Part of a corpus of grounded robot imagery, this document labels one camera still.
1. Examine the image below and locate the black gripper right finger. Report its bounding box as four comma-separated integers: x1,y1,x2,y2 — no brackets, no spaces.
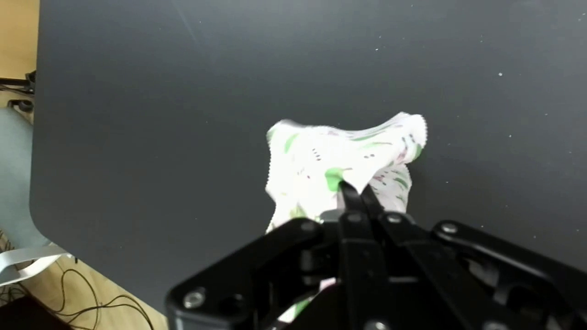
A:
359,185,587,330

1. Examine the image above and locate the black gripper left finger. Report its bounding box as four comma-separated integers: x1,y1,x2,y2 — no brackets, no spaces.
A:
165,179,392,330

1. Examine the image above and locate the white towel with green print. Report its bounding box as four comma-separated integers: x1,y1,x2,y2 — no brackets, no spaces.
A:
264,109,429,234

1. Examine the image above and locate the white flat strip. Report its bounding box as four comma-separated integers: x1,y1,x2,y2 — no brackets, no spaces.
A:
0,243,70,289

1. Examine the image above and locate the pale grey curved panel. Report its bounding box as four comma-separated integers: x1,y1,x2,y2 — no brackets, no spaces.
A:
0,98,53,252

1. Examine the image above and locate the thin black floor cable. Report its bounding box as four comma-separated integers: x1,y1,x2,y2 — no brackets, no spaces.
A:
51,254,158,330

